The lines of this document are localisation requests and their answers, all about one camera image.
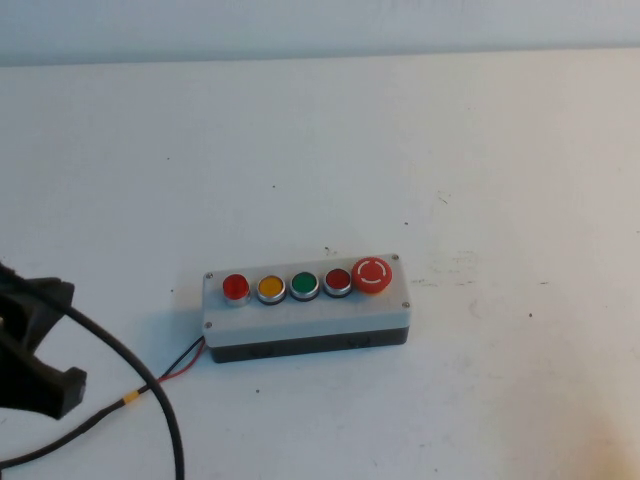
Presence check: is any red mushroom emergency stop button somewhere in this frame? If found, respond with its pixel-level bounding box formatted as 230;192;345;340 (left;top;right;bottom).
351;256;392;296

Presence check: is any black power cable yellow connector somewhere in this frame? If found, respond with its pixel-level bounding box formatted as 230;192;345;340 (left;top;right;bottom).
0;335;207;471

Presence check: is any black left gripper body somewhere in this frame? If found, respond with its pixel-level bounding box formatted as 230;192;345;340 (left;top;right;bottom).
0;319;64;414

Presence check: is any green push button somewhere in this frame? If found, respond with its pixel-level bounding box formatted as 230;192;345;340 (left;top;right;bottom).
290;270;320;303

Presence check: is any grey and black button box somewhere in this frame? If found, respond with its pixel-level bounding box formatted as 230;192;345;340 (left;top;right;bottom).
202;252;413;365

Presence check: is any thick black robot arm cable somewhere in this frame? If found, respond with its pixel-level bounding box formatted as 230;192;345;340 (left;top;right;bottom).
0;259;187;480

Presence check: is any flat dark red push button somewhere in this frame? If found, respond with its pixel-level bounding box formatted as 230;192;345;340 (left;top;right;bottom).
322;267;353;298

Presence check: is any yellow push button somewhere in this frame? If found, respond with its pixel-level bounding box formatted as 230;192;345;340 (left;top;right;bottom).
256;274;288;306

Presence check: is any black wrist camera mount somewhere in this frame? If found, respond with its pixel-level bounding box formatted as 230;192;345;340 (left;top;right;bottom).
0;276;77;354

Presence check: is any raised red illuminated push button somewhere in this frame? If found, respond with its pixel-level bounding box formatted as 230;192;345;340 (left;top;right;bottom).
221;273;251;307

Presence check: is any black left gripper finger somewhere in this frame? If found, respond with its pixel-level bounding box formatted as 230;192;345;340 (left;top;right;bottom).
48;384;88;421
51;367;89;397

